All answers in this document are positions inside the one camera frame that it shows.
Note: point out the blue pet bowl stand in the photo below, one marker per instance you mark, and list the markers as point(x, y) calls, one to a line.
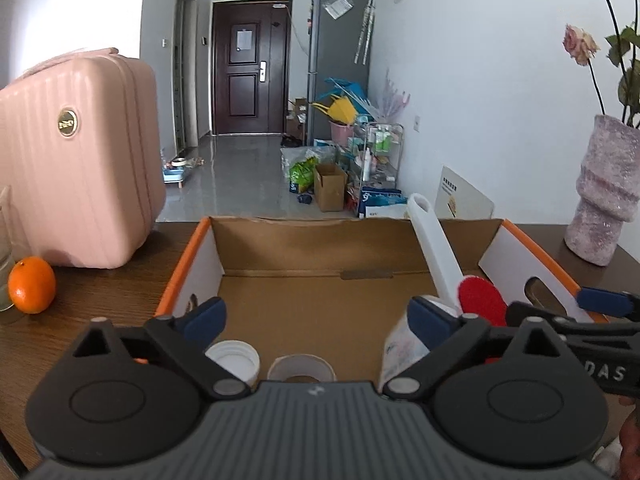
point(176, 175)

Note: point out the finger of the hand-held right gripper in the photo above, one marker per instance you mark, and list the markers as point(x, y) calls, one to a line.
point(605, 301)
point(595, 332)

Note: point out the pink suitcase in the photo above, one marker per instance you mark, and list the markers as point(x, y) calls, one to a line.
point(90, 170)

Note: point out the white tape roll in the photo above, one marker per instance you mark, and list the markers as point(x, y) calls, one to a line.
point(280, 362)

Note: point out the blue and white package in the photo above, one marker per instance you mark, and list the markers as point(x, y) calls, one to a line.
point(382, 202)

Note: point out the grey refrigerator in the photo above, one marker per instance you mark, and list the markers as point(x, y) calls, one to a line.
point(330, 60)

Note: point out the grey side door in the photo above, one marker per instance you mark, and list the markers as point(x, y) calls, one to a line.
point(185, 70)

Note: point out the dark blue slipper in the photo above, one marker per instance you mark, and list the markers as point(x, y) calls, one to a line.
point(305, 198)

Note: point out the dark shoes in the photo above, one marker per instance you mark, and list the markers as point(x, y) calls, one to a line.
point(291, 141)

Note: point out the bunch of dried pink roses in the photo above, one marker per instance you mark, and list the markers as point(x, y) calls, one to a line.
point(580, 42)

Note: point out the stacked brown cartons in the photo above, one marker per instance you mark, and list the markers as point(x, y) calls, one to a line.
point(298, 117)

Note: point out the pink bucket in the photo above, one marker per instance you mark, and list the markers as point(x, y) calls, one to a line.
point(342, 132)

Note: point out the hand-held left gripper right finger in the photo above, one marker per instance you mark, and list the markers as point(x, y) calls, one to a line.
point(425, 320)

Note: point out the clear folded umbrella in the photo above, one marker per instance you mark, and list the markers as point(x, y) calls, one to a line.
point(365, 30)

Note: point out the green bag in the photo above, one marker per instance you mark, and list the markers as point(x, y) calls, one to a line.
point(302, 175)

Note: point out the dark brown door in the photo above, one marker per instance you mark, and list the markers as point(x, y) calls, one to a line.
point(250, 95)

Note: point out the pale purple textured vase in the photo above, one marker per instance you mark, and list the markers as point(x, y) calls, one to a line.
point(605, 195)

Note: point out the white lint brush red pad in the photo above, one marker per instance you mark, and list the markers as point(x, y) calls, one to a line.
point(435, 245)

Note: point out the white ridged jar lid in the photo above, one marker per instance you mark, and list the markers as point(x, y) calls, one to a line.
point(235, 357)

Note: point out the open brown cardboard carton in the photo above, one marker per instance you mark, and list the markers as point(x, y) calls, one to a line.
point(330, 190)

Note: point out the white board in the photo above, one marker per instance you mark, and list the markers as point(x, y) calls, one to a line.
point(467, 195)

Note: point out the person's right hand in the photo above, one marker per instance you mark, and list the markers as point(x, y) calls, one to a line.
point(631, 440)

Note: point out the orange fruit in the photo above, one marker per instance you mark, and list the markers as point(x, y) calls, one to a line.
point(31, 285)

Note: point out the clear glass cup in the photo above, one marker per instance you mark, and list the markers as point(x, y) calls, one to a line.
point(6, 270)

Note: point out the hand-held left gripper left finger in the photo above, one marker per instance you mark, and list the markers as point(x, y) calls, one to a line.
point(205, 317)

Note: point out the clear plastic document sleeve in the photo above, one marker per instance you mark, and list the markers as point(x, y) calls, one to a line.
point(337, 6)

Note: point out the red cardboard box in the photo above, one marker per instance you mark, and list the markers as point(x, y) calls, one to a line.
point(310, 300)

